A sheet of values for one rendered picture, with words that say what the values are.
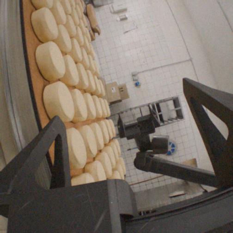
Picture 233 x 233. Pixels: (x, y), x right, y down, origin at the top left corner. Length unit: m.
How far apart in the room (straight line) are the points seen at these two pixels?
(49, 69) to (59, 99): 0.04
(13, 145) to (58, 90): 0.10
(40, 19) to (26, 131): 0.15
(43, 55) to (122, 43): 4.48
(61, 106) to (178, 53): 4.51
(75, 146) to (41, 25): 0.15
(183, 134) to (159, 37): 2.36
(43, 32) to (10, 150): 0.16
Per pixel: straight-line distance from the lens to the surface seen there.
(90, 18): 4.22
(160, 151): 0.72
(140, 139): 0.68
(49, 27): 0.26
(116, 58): 4.57
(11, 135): 0.27
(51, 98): 0.21
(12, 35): 0.31
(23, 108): 0.26
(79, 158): 0.22
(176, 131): 4.39
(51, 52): 0.24
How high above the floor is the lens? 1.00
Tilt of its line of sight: 6 degrees down
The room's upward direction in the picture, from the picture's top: 75 degrees clockwise
